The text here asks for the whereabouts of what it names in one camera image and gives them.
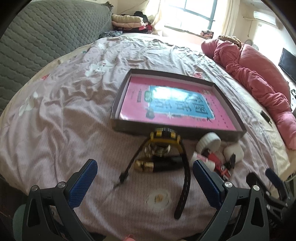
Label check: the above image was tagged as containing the black flat television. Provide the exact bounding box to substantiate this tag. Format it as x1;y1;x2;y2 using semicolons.
278;48;296;82

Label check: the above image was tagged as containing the grey quilted headboard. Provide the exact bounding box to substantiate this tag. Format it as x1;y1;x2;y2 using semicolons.
1;1;113;111

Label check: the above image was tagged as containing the white earbuds case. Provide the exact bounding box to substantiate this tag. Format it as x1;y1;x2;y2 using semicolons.
223;143;244;162

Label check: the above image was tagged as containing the folded clothes pile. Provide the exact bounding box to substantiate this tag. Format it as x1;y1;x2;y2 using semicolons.
111;11;152;34

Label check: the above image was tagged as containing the clear tape roll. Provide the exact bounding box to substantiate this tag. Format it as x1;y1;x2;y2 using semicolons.
143;140;171;158

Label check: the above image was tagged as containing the pink quilted duvet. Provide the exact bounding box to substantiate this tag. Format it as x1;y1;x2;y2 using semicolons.
201;39;295;150

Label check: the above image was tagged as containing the small dark lighter on bed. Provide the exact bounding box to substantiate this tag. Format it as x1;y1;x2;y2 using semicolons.
260;110;272;125

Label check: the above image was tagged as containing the pink floral bed sheet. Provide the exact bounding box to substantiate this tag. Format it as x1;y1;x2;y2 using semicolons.
1;35;295;240

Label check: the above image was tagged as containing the black hair claw clip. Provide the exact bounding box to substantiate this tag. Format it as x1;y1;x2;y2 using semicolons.
225;154;236;170

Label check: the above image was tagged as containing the white wall air conditioner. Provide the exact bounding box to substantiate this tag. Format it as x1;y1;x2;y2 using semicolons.
253;11;280;28

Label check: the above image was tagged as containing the large white ribbed jar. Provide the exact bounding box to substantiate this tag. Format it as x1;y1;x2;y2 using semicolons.
196;132;222;154

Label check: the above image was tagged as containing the red lighter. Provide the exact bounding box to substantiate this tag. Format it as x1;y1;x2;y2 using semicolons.
208;150;231;181

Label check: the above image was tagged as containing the small white medicine bottle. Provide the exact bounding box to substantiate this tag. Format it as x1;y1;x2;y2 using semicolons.
189;152;215;172

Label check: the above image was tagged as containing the shallow grey cardboard box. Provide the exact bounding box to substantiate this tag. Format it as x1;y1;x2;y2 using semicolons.
110;69;246;142

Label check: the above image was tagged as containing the yellow black wristwatch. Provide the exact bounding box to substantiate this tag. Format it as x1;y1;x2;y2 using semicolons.
114;128;191;220

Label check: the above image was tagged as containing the window with dark frame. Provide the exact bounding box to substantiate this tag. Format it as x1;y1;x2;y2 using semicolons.
162;0;223;34

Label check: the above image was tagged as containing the pink and blue book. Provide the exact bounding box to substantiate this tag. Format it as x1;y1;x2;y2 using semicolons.
119;76;236;131

